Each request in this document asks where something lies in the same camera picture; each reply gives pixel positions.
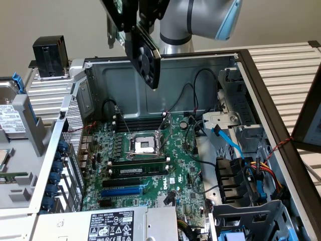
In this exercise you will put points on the black CPU cooler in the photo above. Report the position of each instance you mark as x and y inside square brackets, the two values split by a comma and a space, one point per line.
[50, 55]

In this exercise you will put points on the green spare RAM stick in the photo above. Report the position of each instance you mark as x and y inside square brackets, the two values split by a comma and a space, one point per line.
[12, 174]

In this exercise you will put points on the black fan graphics card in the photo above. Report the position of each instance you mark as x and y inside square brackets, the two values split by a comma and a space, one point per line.
[146, 62]

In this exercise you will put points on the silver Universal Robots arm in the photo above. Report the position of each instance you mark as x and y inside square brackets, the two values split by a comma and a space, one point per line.
[180, 20]

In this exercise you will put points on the black plastic fan shroud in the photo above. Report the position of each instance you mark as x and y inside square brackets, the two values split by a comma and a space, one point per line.
[230, 175]

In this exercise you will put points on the grey drive cage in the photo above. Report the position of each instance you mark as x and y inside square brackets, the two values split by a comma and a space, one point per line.
[250, 213]

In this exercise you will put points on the green Dell motherboard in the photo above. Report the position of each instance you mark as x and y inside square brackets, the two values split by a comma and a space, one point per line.
[180, 160]

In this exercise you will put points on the pale blue plastic block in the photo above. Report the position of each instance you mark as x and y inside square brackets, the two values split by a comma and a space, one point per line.
[230, 236]

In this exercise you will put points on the long black expansion slot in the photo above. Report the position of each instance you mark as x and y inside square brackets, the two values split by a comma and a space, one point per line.
[120, 182]

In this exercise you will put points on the metal socket cover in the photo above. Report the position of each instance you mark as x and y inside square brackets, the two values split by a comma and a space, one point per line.
[164, 125]

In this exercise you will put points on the blue disk carrier bracket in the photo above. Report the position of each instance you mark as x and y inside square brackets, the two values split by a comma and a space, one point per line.
[18, 82]

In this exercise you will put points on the silver chipset heat sink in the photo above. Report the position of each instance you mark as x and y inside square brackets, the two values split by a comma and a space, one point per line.
[160, 200]

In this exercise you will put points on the grey power supply unit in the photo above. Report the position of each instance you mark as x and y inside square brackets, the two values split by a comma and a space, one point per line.
[155, 223]

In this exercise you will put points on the grey parts rack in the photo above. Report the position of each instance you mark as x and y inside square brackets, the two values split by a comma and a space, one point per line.
[22, 155]

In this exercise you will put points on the silver CPU chip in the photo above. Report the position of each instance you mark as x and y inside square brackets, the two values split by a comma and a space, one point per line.
[5, 155]

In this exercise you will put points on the short black expansion slot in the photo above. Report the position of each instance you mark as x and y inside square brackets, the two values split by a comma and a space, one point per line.
[105, 203]

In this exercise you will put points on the open grey PC case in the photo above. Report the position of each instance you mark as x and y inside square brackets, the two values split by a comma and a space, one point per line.
[120, 82]

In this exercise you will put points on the thin metal locking lever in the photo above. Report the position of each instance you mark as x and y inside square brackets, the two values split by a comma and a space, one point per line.
[123, 120]
[144, 153]

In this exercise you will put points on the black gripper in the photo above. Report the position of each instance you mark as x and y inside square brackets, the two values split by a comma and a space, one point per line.
[120, 12]

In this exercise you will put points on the metal port block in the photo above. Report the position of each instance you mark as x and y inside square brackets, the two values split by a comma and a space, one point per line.
[84, 153]

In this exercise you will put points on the blue slot latch knob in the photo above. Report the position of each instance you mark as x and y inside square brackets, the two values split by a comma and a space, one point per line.
[63, 146]
[52, 190]
[58, 156]
[48, 202]
[54, 178]
[57, 167]

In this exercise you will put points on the CPU socket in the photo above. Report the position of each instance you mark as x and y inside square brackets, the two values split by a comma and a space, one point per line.
[144, 145]

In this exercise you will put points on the coin cell battery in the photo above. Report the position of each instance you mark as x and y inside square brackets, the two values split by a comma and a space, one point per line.
[184, 125]

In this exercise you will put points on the dark framed monitor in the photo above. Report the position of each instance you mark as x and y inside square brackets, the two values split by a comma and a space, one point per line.
[304, 125]

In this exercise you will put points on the black table end cap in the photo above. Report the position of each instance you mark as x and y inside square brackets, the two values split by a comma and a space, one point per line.
[32, 64]
[314, 44]

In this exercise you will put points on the silver disk bay cage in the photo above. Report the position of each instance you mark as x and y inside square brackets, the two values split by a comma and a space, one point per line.
[248, 135]

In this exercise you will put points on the silver hard disk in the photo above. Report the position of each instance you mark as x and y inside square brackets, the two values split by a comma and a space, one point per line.
[12, 120]

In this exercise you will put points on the blue expansion slot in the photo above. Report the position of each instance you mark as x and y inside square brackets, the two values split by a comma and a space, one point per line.
[120, 192]

